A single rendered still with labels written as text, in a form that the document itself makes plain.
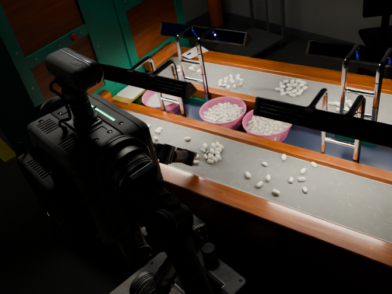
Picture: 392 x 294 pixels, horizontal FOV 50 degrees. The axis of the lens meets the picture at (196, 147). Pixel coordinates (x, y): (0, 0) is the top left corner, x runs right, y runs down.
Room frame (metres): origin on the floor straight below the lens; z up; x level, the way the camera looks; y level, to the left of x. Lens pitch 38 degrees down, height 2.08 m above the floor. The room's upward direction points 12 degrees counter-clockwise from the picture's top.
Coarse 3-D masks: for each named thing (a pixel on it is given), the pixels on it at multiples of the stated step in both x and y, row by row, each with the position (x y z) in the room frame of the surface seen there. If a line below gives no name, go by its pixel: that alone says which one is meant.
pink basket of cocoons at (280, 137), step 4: (248, 112) 1.88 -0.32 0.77; (252, 112) 1.89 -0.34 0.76; (244, 116) 1.85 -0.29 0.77; (248, 116) 1.87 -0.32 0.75; (252, 116) 1.88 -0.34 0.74; (256, 116) 1.89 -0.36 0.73; (244, 120) 1.83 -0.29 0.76; (248, 120) 1.86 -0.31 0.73; (244, 124) 1.81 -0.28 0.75; (244, 128) 1.75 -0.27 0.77; (288, 128) 1.67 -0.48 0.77; (248, 132) 1.72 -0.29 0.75; (280, 132) 1.65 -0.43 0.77; (284, 132) 1.67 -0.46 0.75; (260, 136) 1.67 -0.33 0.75; (264, 136) 1.66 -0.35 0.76; (268, 136) 1.65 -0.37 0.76; (272, 136) 1.65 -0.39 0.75; (276, 136) 1.66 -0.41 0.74; (280, 136) 1.66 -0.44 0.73; (284, 136) 1.69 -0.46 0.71; (272, 140) 1.66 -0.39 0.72; (276, 140) 1.67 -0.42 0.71; (280, 140) 1.68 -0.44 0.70
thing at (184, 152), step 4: (180, 148) 1.53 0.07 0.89; (184, 152) 1.48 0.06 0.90; (188, 152) 1.50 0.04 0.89; (192, 152) 1.49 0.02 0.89; (184, 156) 1.46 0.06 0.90; (188, 156) 1.48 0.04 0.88; (192, 156) 1.47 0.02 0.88; (184, 160) 1.46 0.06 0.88; (188, 160) 1.47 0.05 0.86; (192, 160) 1.46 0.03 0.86; (188, 164) 1.46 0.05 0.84; (192, 164) 1.46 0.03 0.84
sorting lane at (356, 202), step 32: (224, 160) 1.56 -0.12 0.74; (256, 160) 1.51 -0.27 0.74; (288, 160) 1.47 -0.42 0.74; (256, 192) 1.30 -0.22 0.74; (288, 192) 1.26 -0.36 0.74; (320, 192) 1.22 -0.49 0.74; (352, 192) 1.19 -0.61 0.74; (384, 192) 1.15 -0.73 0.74; (352, 224) 1.03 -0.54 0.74; (384, 224) 1.00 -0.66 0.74
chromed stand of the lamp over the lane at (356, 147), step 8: (320, 96) 1.39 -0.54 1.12; (360, 96) 1.33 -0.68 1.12; (312, 104) 1.34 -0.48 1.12; (352, 104) 1.29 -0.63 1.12; (360, 104) 1.29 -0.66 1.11; (312, 112) 1.31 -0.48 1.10; (352, 112) 1.24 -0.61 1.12; (360, 112) 1.34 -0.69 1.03; (344, 144) 1.38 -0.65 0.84; (352, 144) 1.37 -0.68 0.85; (360, 144) 1.34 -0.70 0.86; (320, 152) 1.45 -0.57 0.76; (352, 160) 1.36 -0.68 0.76
